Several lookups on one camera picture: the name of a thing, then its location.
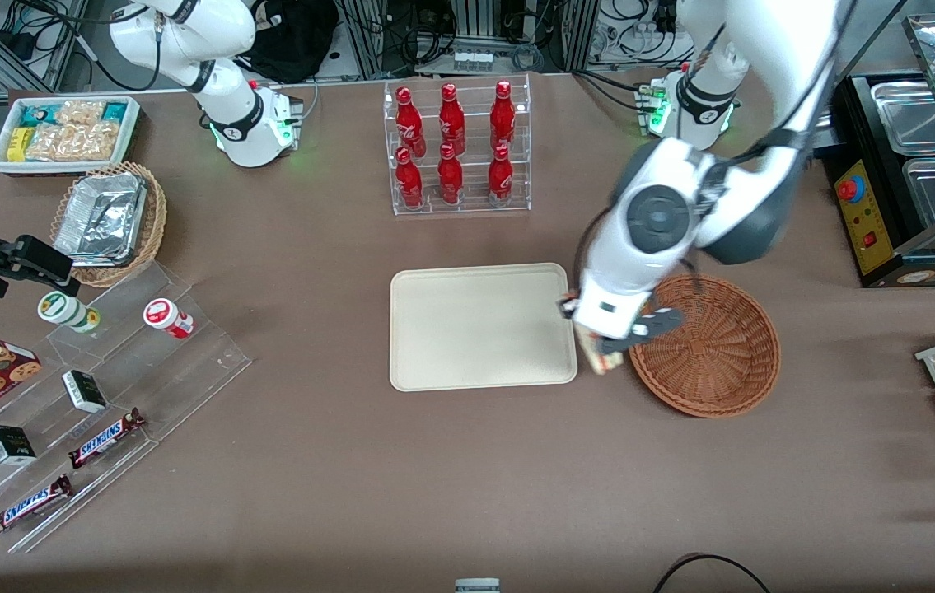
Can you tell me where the red-lid white drink bottle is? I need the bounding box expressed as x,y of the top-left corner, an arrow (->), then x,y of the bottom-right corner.
143,298 -> 194,339

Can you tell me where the brown Snickers bar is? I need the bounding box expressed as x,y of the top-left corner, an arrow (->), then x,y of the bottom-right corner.
68,408 -> 147,469
0,474 -> 73,537

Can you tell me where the black cable loop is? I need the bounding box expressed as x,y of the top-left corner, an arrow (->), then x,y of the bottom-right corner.
652,553 -> 773,593

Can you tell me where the round brown wicker basket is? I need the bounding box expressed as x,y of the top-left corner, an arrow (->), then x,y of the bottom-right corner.
627,273 -> 782,418

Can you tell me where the green-lid white drink bottle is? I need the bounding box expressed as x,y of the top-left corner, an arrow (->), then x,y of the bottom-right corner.
37,291 -> 101,334

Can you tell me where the aluminium foil tray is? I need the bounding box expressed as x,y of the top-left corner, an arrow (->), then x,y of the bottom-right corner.
53,171 -> 147,267

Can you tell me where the clear acrylic bottle rack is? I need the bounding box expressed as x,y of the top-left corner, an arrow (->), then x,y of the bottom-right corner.
383,72 -> 532,217

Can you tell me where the triangular sandwich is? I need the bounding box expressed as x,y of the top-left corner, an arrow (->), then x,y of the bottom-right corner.
585,331 -> 626,376

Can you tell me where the small clear rice snack bag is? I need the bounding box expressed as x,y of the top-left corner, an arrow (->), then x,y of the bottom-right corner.
55,100 -> 106,127

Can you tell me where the small black box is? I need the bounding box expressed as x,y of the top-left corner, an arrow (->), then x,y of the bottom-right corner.
62,370 -> 108,413
0,425 -> 37,466

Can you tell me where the clear acrylic stepped display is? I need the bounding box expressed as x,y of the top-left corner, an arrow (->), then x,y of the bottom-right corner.
0,262 -> 252,554

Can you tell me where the large clear rice snack bag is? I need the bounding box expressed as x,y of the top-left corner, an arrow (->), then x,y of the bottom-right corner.
26,122 -> 119,162

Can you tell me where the beige rectangular tray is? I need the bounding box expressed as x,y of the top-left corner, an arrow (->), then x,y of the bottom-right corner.
389,262 -> 579,393

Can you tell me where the black food warmer cabinet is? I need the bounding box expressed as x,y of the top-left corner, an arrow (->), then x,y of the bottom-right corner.
820,12 -> 935,289

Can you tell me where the black bag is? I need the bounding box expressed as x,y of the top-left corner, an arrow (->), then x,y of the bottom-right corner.
238,0 -> 340,84

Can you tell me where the red cola bottle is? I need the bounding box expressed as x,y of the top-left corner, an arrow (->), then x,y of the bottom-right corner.
395,86 -> 427,159
489,80 -> 516,152
438,82 -> 466,156
488,144 -> 514,207
437,142 -> 464,205
395,147 -> 424,209

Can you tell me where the oval tan wicker basket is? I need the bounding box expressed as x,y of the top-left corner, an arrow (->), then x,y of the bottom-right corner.
49,161 -> 168,288

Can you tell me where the white snack bin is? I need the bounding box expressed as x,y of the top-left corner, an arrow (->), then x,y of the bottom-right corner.
0,96 -> 143,178

